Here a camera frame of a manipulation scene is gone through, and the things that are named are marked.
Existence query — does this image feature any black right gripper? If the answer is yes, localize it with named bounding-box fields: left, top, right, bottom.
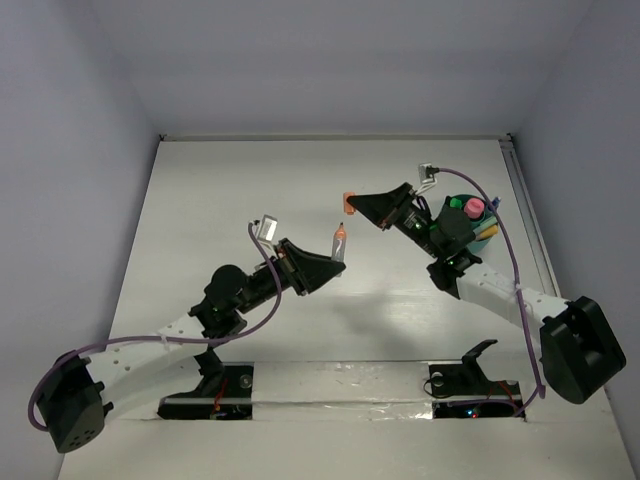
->
left=348, top=181, right=443, bottom=259

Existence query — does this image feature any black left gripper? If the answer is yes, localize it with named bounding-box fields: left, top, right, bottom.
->
left=234, top=238, right=344, bottom=314

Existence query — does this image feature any small orange eraser cap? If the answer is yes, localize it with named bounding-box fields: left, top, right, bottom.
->
left=343, top=192, right=356, bottom=216

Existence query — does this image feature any orange tip clear pencil case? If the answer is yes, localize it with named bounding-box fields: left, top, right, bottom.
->
left=331, top=222, right=347, bottom=262

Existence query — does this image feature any pink orange pencil-shaped case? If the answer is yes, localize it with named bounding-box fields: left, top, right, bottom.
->
left=476, top=225, right=499, bottom=241

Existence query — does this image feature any green pencil-shaped clear case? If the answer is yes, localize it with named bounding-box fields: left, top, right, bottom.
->
left=483, top=216, right=498, bottom=228

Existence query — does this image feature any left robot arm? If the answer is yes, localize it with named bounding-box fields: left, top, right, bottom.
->
left=27, top=239, right=346, bottom=453

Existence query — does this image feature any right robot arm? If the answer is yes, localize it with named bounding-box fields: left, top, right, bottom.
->
left=344, top=183, right=627, bottom=404

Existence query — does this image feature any pink cap bottle in organizer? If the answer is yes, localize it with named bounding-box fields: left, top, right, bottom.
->
left=463, top=197, right=486, bottom=221

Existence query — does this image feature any teal round organizer container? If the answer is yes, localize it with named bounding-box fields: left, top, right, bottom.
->
left=445, top=194, right=499, bottom=255

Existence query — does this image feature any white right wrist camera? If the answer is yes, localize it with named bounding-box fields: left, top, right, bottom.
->
left=416, top=163, right=440, bottom=195

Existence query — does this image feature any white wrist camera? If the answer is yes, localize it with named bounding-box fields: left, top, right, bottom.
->
left=416, top=163, right=440, bottom=195
left=249, top=214, right=278, bottom=246

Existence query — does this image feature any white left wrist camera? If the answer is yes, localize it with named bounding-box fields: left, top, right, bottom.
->
left=249, top=214, right=278, bottom=246

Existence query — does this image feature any aluminium rail right edge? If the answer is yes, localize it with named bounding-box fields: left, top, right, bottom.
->
left=499, top=135, right=559, bottom=295

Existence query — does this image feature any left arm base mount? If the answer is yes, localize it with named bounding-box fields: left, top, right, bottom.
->
left=157, top=349, right=254, bottom=421

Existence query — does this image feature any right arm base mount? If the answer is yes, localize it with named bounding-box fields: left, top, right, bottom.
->
left=423, top=339, right=525, bottom=419

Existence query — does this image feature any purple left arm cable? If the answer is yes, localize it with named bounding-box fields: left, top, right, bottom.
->
left=27, top=222, right=284, bottom=432

